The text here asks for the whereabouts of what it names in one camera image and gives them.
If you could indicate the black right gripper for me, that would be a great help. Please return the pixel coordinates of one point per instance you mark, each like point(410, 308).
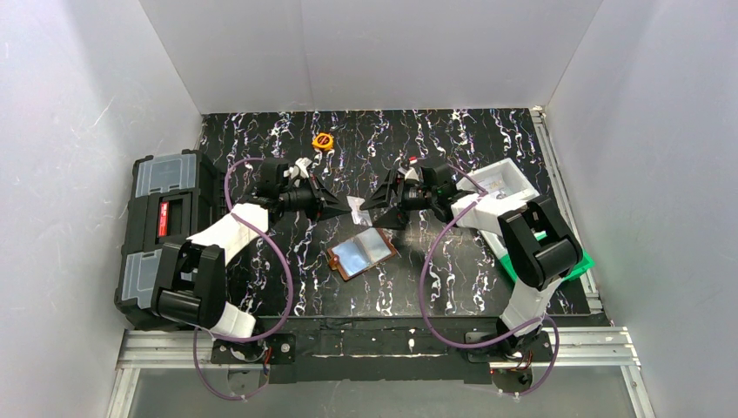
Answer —
point(398, 197)

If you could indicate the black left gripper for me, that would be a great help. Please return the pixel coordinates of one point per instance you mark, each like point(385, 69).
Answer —
point(314, 198)

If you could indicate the pale card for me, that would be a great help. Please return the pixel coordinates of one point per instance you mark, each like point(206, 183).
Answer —
point(359, 217)

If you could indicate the white card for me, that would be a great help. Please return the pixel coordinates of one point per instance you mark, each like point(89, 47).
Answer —
point(496, 187)

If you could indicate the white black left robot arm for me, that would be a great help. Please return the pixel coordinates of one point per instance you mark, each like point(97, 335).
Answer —
point(190, 285)

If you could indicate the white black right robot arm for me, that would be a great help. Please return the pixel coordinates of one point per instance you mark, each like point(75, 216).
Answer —
point(541, 246)

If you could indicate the orange round cap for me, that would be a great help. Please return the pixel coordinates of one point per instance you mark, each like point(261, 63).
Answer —
point(323, 141)

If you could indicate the white plastic bin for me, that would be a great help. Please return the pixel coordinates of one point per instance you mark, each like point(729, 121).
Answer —
point(471, 190)

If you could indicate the black toolbox with clear lids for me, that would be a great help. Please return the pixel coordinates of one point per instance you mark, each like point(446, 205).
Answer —
point(172, 197)

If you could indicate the green plastic bin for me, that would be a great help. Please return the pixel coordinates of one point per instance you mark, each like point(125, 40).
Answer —
point(579, 269)

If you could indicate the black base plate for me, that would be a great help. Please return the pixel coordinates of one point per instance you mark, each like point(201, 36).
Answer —
point(308, 349)

